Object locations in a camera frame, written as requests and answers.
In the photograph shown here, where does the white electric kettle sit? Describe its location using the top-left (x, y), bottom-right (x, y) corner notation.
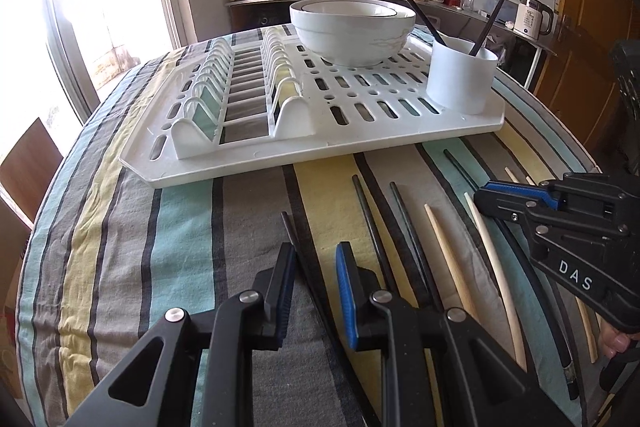
top-left (512, 0), bottom-right (556, 40)

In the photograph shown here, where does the dark object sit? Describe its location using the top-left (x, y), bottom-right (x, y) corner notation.
top-left (609, 39), bottom-right (640, 178)

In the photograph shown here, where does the striped tablecloth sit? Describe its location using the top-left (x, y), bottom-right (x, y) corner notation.
top-left (15, 24), bottom-right (606, 427)

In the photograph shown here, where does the large white bowl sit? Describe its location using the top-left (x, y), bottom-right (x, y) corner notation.
top-left (290, 0), bottom-right (417, 68)

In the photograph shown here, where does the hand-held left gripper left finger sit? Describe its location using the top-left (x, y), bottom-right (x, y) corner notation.
top-left (65, 243), bottom-right (297, 427)

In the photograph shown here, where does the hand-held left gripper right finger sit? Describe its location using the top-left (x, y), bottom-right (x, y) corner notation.
top-left (336, 241), bottom-right (576, 427)

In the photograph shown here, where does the small white bowl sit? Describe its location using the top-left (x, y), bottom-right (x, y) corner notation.
top-left (299, 0), bottom-right (401, 22)

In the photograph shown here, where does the white utensil cup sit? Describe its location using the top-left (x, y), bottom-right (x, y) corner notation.
top-left (426, 38), bottom-right (500, 115)

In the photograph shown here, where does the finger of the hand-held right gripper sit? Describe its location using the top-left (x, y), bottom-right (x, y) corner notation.
top-left (484, 179), bottom-right (561, 210)
top-left (473, 187), bottom-right (541, 233)

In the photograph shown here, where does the wooden chair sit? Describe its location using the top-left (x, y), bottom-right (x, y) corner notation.
top-left (0, 117), bottom-right (64, 228)

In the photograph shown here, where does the person's right hand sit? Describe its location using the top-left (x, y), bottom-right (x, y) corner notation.
top-left (602, 326), bottom-right (631, 359)

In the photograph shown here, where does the white plastic dish rack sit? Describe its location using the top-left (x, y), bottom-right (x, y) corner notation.
top-left (119, 23), bottom-right (507, 190)

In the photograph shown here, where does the clear plastic container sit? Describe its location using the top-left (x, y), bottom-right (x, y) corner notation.
top-left (482, 0), bottom-right (516, 20)

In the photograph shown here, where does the wooden cabinet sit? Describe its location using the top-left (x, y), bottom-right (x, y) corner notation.
top-left (535, 0), bottom-right (632, 152)

